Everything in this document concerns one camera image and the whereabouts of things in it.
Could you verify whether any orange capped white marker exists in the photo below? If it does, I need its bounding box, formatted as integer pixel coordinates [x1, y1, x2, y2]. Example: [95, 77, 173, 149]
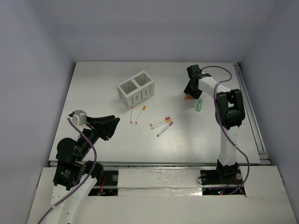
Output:
[135, 106, 146, 124]

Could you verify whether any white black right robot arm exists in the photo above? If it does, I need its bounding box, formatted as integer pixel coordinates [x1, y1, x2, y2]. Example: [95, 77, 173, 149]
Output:
[184, 70, 245, 185]

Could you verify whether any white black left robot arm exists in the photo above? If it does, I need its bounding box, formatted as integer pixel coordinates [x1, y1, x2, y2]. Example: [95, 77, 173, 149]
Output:
[40, 110, 120, 224]

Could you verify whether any white slotted stationery organizer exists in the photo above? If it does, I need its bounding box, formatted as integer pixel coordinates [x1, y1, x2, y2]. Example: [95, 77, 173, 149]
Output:
[117, 70, 155, 110]

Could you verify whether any peach capped white marker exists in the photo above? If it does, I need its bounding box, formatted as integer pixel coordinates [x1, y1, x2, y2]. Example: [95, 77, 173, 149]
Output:
[130, 106, 134, 124]

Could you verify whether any pink capped white marker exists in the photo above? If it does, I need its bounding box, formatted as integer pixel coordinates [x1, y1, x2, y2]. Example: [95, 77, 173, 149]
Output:
[149, 117, 170, 126]

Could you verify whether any magenta capped white marker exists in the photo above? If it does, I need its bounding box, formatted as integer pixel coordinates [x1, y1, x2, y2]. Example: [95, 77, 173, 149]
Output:
[157, 121, 173, 137]

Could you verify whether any yellow capped white marker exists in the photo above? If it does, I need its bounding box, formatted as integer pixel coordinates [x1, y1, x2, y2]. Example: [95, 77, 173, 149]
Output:
[151, 120, 171, 130]

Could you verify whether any white foam front board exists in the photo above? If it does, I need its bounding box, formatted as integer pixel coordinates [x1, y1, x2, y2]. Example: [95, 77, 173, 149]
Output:
[28, 166, 296, 224]

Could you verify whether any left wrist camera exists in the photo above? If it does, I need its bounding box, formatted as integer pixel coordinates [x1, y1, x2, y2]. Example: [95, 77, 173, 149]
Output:
[68, 110, 87, 126]

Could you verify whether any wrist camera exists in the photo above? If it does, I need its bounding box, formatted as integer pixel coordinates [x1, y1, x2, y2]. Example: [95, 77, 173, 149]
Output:
[186, 65, 211, 80]
[68, 110, 87, 126]

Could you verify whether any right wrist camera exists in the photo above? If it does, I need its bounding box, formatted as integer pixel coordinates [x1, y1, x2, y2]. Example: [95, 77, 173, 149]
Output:
[186, 65, 211, 80]

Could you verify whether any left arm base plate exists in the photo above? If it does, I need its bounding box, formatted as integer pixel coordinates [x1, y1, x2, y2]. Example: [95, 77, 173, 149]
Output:
[88, 170, 119, 196]

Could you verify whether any aluminium side rail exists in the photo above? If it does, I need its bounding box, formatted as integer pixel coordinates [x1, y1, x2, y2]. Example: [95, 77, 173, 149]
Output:
[234, 63, 271, 166]

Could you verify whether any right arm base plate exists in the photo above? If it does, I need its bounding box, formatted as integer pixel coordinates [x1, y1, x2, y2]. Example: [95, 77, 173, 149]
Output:
[200, 170, 242, 185]

